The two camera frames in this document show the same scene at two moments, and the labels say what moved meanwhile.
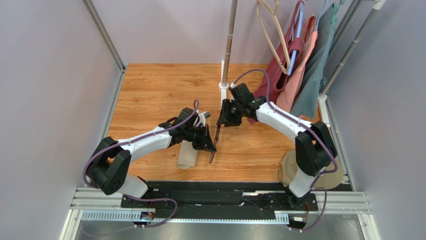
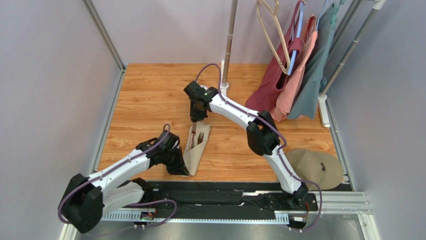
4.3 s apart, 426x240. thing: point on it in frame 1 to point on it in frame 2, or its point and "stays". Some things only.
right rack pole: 377,4 stays
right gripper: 225,113 to 197,112
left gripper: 206,143 to 180,168
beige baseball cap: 331,177 stays
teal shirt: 315,83 stays
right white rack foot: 322,99 stays
